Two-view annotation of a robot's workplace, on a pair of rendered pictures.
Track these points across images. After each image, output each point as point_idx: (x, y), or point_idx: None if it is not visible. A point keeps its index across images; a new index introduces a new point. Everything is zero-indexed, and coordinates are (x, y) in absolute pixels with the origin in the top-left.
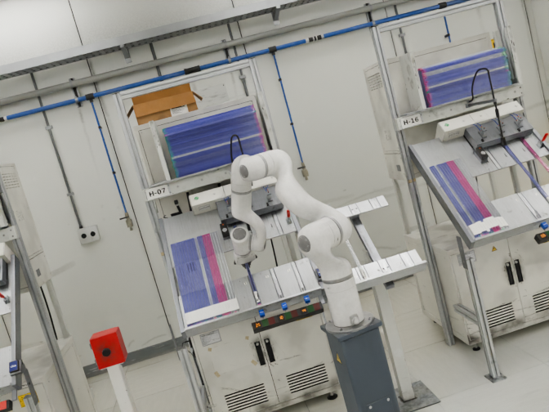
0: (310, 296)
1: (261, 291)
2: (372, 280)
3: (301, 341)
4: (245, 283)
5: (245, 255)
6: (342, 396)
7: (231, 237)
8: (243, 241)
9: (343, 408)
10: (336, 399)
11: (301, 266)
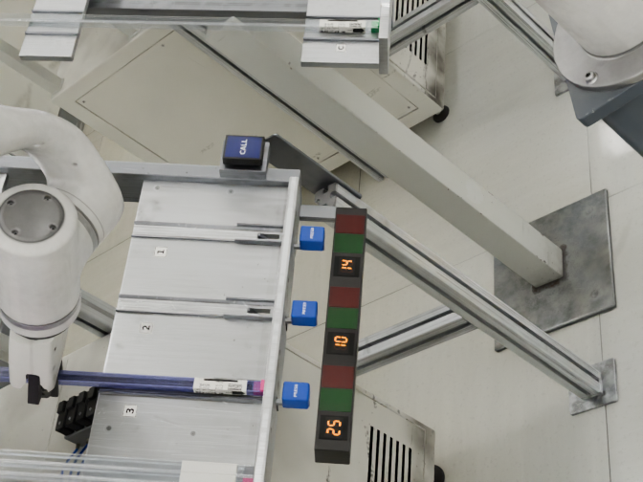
0: (296, 231)
1: (198, 368)
2: (390, 4)
3: (298, 438)
4: (129, 410)
5: (79, 298)
6: (446, 451)
7: (27, 251)
8: (75, 219)
9: (500, 449)
10: (447, 471)
11: (168, 208)
